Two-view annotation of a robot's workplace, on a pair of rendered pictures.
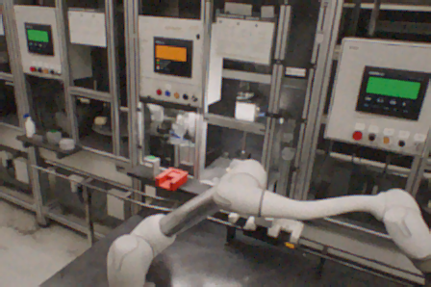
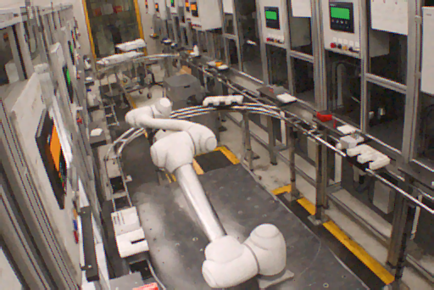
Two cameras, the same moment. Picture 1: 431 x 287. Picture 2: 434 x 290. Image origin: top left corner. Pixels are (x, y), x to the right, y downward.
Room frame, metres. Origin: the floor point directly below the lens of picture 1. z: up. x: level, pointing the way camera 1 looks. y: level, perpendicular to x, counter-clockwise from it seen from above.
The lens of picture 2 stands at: (2.15, 1.21, 1.99)
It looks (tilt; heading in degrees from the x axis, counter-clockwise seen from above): 25 degrees down; 228
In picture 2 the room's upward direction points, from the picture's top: 8 degrees counter-clockwise
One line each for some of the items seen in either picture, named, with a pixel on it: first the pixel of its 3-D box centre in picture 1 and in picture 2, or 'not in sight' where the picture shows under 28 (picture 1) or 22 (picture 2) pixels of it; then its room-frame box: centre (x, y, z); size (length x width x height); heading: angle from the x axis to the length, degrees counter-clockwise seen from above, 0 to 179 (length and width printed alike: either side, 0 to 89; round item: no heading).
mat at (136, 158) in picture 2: not in sight; (124, 118); (-0.66, -4.13, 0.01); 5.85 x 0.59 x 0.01; 65
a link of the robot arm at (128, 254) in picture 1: (127, 260); (266, 248); (1.16, 0.35, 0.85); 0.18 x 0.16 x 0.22; 164
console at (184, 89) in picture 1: (180, 60); (13, 180); (2.01, 0.24, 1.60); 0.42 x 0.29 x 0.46; 65
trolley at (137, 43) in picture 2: not in sight; (135, 62); (-2.16, -5.88, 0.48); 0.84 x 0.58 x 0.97; 73
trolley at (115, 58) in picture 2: not in sight; (124, 77); (-1.25, -4.89, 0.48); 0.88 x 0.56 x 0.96; 173
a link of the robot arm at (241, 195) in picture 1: (238, 196); (201, 139); (1.07, -0.10, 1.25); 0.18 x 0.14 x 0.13; 74
